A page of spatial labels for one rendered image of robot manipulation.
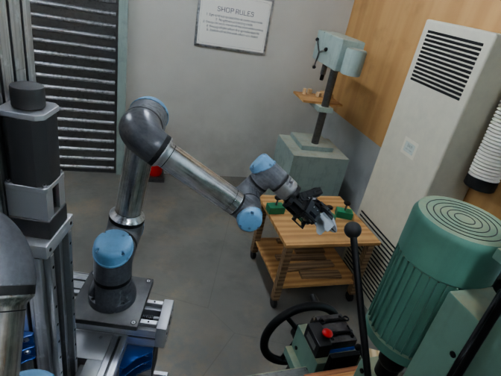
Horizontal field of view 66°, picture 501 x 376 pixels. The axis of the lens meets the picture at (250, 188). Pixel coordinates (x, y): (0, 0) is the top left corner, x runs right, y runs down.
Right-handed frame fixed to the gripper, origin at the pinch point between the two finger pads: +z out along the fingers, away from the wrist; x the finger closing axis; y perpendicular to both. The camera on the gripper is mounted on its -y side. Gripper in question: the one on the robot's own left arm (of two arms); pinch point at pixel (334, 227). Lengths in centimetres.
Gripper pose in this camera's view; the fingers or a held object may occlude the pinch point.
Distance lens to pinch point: 135.2
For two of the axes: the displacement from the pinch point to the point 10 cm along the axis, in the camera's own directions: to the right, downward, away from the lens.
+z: 7.2, 6.7, 1.8
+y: -4.3, 6.3, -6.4
